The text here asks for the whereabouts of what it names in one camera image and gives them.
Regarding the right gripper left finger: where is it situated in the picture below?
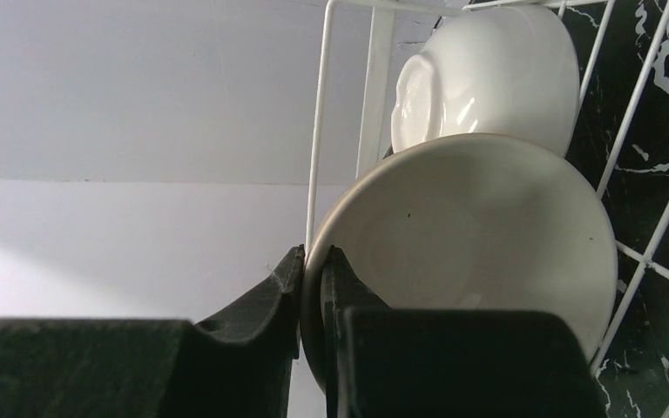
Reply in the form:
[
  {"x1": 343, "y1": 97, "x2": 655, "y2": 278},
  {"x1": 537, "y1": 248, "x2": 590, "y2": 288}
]
[{"x1": 0, "y1": 246, "x2": 305, "y2": 417}]

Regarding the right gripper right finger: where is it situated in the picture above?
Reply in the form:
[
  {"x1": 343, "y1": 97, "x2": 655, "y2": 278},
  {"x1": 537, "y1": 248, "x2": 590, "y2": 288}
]
[{"x1": 322, "y1": 247, "x2": 605, "y2": 417}]

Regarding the floral beige bowl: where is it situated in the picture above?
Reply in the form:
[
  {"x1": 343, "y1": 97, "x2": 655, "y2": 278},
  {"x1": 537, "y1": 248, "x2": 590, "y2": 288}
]
[{"x1": 301, "y1": 133, "x2": 618, "y2": 387}]

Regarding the white wire dish rack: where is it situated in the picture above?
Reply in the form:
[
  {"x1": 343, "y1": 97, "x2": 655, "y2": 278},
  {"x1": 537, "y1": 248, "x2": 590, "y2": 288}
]
[{"x1": 304, "y1": 0, "x2": 669, "y2": 418}]

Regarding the plain white bowl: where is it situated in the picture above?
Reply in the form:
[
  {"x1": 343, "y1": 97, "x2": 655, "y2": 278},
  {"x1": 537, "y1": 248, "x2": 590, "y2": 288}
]
[{"x1": 390, "y1": 5, "x2": 580, "y2": 157}]

